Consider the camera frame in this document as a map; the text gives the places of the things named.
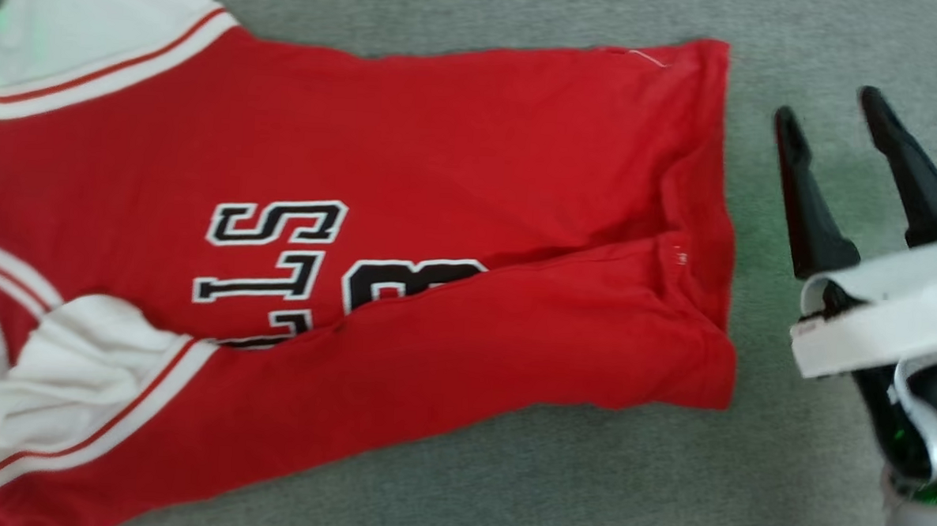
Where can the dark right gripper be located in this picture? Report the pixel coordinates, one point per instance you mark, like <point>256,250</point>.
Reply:
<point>916,425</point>

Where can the red white basketball jersey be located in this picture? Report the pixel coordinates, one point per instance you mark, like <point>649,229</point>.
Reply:
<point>442,135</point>

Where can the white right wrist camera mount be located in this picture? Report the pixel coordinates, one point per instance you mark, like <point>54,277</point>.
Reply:
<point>893,313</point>

